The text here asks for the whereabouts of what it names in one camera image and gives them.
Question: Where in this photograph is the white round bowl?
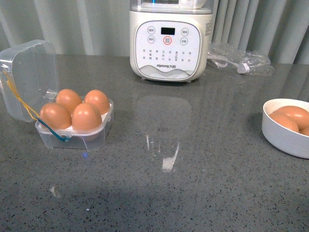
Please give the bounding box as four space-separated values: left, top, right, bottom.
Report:
262 99 309 159

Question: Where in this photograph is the white Joyoung blender appliance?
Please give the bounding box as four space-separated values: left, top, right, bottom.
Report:
129 0 214 82

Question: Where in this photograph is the blue rubber band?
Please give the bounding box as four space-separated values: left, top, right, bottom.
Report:
36 117 70 142

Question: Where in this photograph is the clear plastic bag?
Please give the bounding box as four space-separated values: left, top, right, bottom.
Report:
207 42 274 76

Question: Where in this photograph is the clear plastic egg box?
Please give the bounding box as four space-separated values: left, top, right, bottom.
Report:
0 40 114 151

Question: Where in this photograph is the brown egg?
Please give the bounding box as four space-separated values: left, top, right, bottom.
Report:
300 127 309 136
275 105 309 131
84 89 110 115
71 102 102 132
39 102 71 129
56 89 83 115
269 112 299 133

